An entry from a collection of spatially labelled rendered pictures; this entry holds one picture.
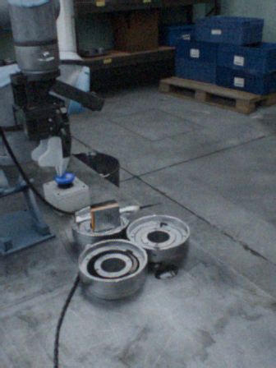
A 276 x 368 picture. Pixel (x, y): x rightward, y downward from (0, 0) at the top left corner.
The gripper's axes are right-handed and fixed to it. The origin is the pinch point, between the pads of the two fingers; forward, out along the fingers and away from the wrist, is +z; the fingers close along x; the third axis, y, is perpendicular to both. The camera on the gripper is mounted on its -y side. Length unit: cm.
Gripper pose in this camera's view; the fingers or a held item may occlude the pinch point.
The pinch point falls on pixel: (63, 168)
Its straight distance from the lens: 85.6
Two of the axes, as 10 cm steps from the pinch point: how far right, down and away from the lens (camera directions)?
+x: 5.5, 3.7, -7.5
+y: -8.4, 2.8, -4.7
